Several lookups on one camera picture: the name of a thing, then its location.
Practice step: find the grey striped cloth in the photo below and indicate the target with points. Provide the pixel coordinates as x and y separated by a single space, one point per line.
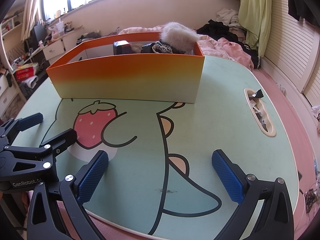
90 36

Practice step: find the pile of white clothes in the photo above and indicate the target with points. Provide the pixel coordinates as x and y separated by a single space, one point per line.
226 16

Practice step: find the pile of black clothes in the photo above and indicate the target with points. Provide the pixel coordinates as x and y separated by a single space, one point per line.
217 28

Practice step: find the light green curtain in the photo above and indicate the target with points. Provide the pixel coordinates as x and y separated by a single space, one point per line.
257 17

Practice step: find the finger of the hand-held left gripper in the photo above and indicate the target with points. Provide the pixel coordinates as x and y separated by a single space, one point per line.
30 120
67 136

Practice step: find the white wall shelf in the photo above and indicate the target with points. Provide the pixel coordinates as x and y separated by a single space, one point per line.
11 25

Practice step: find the black candy wrapper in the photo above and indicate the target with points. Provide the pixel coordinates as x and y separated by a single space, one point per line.
257 94

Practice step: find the black hanging garment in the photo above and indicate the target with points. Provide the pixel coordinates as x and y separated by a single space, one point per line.
302 2

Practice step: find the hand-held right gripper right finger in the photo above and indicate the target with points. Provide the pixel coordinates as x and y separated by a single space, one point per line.
227 177

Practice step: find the dark block with red symbol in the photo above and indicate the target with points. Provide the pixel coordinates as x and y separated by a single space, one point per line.
122 48

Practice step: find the white desk with drawers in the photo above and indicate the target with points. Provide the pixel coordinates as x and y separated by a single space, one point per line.
53 48

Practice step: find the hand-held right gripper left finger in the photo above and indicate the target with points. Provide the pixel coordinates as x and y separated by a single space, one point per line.
92 177

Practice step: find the cartoon printed green desktop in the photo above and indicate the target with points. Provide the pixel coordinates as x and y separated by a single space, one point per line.
212 130

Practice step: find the white louvered closet door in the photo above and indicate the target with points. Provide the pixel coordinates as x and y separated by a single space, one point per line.
285 45

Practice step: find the smartphone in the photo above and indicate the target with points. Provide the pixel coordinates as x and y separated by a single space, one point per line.
299 176

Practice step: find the black striped pants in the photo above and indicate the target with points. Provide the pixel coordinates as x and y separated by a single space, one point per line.
253 57

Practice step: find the beige curtain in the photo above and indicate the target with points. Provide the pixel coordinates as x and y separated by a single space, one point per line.
31 5

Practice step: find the red cardboard box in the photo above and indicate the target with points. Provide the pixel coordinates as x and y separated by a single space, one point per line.
25 72

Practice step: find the orange cardboard box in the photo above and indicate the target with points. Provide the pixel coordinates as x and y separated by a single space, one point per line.
125 77

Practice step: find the white drawer unit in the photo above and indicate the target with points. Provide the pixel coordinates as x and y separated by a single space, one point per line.
7 95

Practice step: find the black lace scrunchie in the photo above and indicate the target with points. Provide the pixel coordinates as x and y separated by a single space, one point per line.
165 48

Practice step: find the black monitor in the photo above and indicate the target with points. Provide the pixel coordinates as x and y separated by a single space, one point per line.
37 33

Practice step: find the white plastic cup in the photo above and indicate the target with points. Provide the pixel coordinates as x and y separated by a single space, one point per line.
60 27

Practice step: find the crumpled small wrappers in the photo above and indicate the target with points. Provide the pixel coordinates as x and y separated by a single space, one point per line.
260 118

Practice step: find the pink bed blanket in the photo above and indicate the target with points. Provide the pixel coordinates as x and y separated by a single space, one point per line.
225 47

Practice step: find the white fluffy pompom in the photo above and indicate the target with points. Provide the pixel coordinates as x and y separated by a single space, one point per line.
175 36

